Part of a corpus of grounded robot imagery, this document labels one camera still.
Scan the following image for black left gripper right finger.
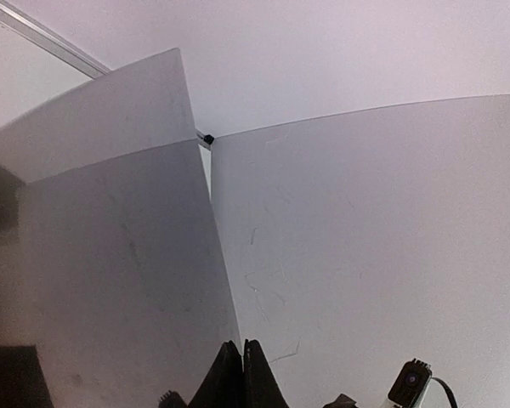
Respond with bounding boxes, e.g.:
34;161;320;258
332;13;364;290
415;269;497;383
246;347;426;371
243;340;288;408

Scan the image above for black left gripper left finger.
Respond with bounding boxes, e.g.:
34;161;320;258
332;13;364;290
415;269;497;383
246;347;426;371
188;341;243;408

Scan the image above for metal scraper red handle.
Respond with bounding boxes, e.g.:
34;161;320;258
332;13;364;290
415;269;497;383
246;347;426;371
0;48;239;407

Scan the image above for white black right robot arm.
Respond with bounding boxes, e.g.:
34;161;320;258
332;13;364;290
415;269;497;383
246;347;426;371
380;359;458;408

